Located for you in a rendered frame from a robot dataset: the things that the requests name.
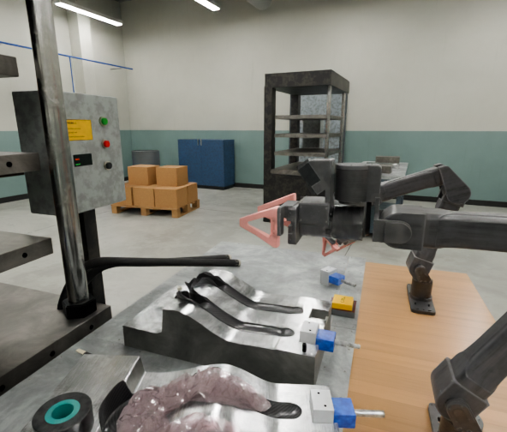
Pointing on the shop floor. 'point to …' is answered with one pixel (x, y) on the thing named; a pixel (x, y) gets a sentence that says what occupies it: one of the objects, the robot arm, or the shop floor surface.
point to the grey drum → (146, 157)
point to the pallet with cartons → (158, 190)
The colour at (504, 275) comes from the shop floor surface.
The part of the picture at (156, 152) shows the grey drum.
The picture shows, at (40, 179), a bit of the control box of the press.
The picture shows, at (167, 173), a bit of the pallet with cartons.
